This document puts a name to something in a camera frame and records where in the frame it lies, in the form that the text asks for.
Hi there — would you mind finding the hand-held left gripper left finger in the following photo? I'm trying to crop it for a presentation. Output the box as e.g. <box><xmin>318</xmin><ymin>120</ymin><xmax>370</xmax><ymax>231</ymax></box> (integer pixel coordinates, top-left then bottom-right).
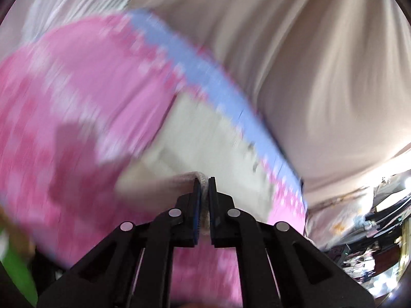
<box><xmin>37</xmin><ymin>177</ymin><xmax>203</xmax><ymax>308</ymax></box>

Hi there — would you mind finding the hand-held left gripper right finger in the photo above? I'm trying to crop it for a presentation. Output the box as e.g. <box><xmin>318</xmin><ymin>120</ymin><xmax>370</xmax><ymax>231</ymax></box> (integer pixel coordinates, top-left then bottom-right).
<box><xmin>208</xmin><ymin>176</ymin><xmax>376</xmax><ymax>308</ymax></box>

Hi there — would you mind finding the cream small garment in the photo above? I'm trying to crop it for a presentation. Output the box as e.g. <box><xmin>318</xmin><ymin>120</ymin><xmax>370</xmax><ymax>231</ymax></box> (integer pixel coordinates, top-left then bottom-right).
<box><xmin>116</xmin><ymin>94</ymin><xmax>279</xmax><ymax>232</ymax></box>

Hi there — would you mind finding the pink checkered blanket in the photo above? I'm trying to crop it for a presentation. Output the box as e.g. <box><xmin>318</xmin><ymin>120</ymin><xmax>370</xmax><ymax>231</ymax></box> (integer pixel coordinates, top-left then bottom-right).
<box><xmin>0</xmin><ymin>8</ymin><xmax>309</xmax><ymax>308</ymax></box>

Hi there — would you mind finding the cluttered shelf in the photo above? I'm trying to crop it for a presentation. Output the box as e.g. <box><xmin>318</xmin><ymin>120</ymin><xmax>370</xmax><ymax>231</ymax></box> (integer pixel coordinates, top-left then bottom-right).
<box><xmin>328</xmin><ymin>167</ymin><xmax>411</xmax><ymax>299</ymax></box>

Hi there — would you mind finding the beige curtain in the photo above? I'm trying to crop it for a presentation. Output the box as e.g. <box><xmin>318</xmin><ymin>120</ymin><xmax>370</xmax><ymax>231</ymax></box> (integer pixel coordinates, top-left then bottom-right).
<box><xmin>128</xmin><ymin>0</ymin><xmax>411</xmax><ymax>251</ymax></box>

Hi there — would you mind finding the green stick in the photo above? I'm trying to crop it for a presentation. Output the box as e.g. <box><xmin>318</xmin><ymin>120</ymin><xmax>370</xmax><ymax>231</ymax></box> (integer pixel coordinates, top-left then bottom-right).
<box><xmin>0</xmin><ymin>228</ymin><xmax>39</xmax><ymax>307</ymax></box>

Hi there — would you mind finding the white sheer curtain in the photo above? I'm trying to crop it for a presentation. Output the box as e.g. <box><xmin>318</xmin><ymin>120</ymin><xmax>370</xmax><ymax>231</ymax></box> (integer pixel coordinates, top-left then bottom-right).
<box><xmin>0</xmin><ymin>0</ymin><xmax>155</xmax><ymax>52</ymax></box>

